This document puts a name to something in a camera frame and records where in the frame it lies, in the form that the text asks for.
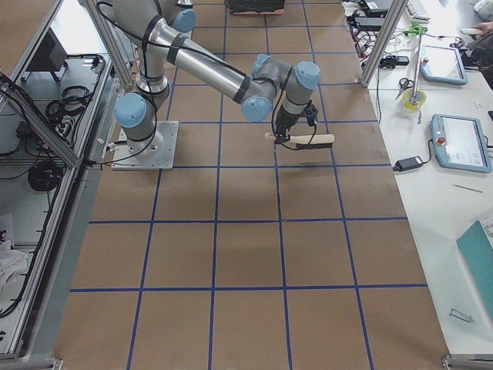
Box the teal notebook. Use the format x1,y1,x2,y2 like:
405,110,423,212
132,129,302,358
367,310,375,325
457,220,492,300

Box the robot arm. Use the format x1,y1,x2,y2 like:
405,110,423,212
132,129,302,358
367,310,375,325
96,1,334,150

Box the black bag lined bin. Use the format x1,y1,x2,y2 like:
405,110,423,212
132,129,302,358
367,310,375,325
225,0,286,15

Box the black power brick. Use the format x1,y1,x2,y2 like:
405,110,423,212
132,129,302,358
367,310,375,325
393,156,424,172

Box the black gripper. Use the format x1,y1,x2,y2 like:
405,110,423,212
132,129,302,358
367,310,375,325
274,109,299,139

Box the white brush black bristles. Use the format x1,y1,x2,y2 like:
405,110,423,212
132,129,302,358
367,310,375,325
264,133,335,150

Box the aluminium frame post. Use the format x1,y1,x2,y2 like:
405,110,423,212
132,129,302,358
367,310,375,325
361,0,407,88

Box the teach pendant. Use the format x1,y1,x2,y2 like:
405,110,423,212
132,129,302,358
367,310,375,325
420,45,468,86
430,114,492,173

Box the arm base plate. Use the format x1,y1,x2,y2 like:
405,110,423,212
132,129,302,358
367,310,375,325
111,121,179,170

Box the scissors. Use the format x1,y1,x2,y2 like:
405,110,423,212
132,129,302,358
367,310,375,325
395,78,414,99

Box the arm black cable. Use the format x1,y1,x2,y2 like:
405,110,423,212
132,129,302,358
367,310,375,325
269,88,320,150

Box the far teach pendant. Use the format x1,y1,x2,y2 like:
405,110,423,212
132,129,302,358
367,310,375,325
420,45,468,86

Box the near teach pendant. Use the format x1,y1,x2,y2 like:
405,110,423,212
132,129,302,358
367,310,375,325
430,114,492,173

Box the yellow tape roll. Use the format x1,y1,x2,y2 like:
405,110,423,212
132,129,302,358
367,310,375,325
400,89,427,113

